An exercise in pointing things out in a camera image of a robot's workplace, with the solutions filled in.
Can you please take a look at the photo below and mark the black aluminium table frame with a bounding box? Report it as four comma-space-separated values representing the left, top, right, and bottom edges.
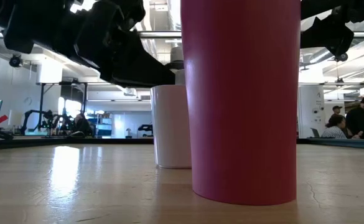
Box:
0, 136, 364, 151

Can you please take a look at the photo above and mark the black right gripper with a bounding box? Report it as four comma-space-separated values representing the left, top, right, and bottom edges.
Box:
300, 0, 364, 57

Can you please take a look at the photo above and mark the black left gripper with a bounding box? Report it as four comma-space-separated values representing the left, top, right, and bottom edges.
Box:
34, 0, 177, 88

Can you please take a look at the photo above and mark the white round pillar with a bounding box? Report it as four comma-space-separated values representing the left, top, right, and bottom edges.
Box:
298, 85, 326, 139

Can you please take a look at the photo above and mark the blue shelf unit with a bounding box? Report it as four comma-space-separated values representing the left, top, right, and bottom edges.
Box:
94, 113, 114, 138

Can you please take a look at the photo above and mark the black gantry frame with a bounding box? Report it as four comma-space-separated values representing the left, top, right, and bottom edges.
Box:
37, 81, 89, 131

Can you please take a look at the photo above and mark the small black machine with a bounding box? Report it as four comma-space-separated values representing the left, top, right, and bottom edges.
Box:
137, 123, 154, 138

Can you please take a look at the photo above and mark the black overhead frame bar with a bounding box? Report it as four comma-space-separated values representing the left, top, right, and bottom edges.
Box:
0, 30, 364, 39

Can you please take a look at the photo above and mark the pink plastic cup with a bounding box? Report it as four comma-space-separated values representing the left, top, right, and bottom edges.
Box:
180, 0, 301, 206

